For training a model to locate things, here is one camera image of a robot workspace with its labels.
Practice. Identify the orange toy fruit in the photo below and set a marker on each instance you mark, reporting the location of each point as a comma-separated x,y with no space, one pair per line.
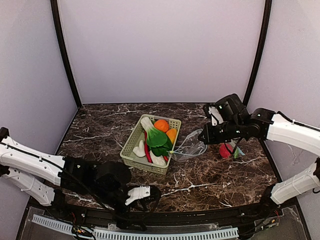
162,125

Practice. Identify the green toy vegetable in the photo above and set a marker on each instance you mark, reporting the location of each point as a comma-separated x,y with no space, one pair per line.
237,153

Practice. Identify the beige perforated plastic basket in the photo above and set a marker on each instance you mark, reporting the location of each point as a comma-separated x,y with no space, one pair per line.
137,135

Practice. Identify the red chili pepper toy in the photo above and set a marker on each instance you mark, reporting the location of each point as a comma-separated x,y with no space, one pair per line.
146,149

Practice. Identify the white slotted cable duct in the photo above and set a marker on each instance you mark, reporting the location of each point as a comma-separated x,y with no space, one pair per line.
100,233

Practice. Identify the right black frame post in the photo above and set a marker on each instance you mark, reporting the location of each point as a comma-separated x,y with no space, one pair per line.
259,51

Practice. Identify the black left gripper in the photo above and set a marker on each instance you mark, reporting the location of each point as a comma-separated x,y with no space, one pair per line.
135,208

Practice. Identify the clear zip bag blue zipper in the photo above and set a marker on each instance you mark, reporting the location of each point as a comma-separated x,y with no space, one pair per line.
234,145

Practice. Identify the yellow orange mango toy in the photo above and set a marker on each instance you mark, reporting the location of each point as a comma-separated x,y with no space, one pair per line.
172,134

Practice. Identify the black front rail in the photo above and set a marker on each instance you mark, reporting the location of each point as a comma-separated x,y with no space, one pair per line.
241,215

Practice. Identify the spare clear zip bag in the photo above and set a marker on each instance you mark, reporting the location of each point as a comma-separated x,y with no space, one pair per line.
190,148

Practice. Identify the white toy garlic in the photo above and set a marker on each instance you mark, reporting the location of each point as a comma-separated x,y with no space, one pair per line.
139,150

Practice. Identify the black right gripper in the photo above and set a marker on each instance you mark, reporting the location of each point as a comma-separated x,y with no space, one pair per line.
206,133

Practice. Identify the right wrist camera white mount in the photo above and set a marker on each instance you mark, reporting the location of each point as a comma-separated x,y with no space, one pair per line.
212,112

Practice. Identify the green white bok choy toy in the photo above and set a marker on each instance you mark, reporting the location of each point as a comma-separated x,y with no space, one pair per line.
157,140

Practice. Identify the left black frame post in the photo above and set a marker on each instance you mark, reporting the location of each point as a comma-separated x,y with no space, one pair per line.
63,52

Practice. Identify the black frame post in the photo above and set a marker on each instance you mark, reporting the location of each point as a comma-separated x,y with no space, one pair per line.
259,51
63,52

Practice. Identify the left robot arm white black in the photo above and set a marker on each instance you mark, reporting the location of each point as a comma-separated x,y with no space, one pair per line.
106,183

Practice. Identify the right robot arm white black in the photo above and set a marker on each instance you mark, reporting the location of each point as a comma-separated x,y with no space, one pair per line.
229,120

